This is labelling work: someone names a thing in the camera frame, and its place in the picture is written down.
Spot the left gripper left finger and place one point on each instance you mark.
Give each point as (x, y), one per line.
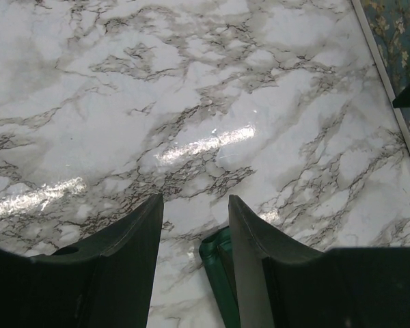
(104, 280)

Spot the dark green cloth napkin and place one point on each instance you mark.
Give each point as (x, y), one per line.
(216, 254)

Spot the floral teal serving tray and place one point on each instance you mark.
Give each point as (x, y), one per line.
(386, 27)

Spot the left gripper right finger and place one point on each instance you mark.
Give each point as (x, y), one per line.
(281, 282)

